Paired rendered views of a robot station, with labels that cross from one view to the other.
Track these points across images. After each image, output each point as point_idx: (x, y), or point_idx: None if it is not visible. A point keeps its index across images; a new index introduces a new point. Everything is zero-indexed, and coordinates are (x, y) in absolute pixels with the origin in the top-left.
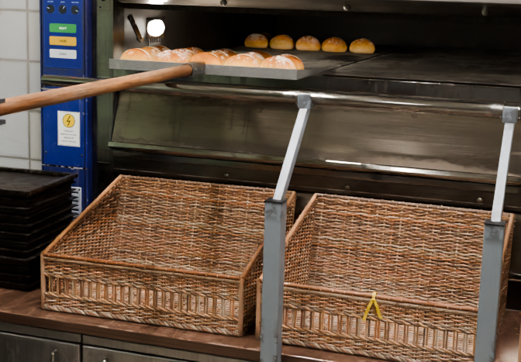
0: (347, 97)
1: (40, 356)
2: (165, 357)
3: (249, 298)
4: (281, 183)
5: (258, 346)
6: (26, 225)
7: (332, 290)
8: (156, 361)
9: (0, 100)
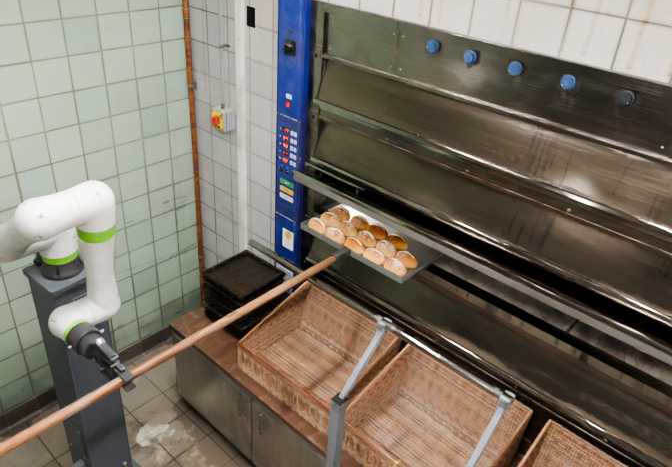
0: (406, 338)
1: (234, 392)
2: (288, 429)
3: None
4: (346, 386)
5: None
6: None
7: (375, 447)
8: (284, 429)
9: (129, 379)
